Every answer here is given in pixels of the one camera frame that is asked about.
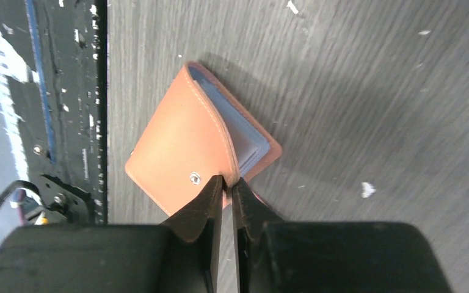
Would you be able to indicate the brown leather card holder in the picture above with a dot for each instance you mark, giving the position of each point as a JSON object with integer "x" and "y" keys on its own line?
{"x": 198, "y": 130}

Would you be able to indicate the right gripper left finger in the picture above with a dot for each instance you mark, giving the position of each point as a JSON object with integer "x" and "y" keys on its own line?
{"x": 180, "y": 254}

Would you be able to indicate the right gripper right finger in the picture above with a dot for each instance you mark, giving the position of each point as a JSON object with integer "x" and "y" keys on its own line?
{"x": 276, "y": 255}

